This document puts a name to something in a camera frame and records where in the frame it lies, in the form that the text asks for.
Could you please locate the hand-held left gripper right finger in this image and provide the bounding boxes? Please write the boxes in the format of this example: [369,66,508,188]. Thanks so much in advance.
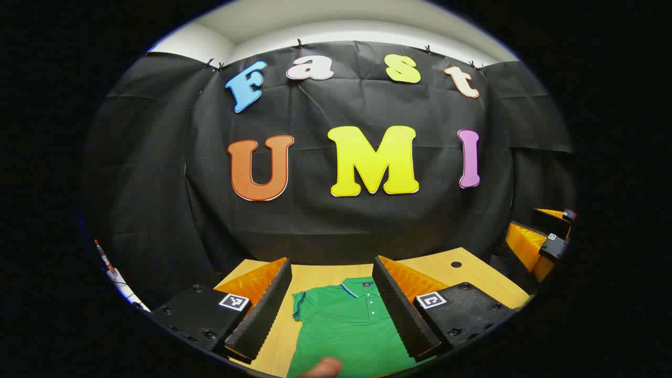
[373,255,518,363]

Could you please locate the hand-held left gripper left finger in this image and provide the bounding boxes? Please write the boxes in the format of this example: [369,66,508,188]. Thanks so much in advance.
[150,257,293,364]

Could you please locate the green T-shirt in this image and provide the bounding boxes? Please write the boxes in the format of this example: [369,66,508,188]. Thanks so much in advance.
[286,277,436,378]

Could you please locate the black backdrop cloth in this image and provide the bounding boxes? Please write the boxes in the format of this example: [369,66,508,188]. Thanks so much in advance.
[81,41,576,310]

